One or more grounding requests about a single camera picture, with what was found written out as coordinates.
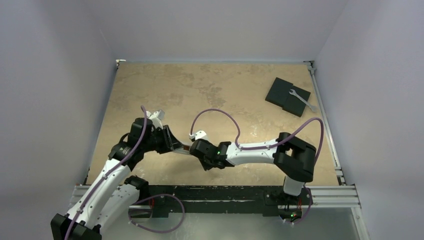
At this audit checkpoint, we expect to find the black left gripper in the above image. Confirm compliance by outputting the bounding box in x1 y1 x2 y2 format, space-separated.
141 124 183 154

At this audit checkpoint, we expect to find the white remote control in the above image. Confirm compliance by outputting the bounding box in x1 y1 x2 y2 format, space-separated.
173 145 190 155

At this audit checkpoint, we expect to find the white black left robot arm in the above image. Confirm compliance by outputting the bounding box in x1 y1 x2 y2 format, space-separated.
50 117 190 240

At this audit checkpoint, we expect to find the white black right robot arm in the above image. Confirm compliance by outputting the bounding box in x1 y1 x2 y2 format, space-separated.
189 132 318 204

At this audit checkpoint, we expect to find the black foam pad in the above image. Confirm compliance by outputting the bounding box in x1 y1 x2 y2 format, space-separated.
265 77 311 117

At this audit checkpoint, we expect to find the silver open-end wrench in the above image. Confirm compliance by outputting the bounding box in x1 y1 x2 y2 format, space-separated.
289 89 318 113

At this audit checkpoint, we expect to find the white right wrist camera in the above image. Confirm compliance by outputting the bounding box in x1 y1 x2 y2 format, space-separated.
189 130 209 142

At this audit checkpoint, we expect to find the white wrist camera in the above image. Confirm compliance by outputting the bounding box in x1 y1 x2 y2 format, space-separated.
146 109 165 129
189 130 209 142

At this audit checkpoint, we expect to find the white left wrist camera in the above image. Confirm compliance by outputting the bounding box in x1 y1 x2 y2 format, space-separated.
146 109 165 129

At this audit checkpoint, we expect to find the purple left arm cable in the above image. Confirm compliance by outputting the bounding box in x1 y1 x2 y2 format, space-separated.
63 105 148 240

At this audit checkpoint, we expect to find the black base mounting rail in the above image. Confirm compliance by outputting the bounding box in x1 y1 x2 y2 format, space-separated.
128 185 313 222

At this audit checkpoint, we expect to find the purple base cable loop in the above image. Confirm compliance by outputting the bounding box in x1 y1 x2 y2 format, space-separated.
127 194 186 234

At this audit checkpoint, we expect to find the aluminium table edge frame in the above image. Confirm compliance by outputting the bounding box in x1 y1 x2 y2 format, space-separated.
303 60 370 240

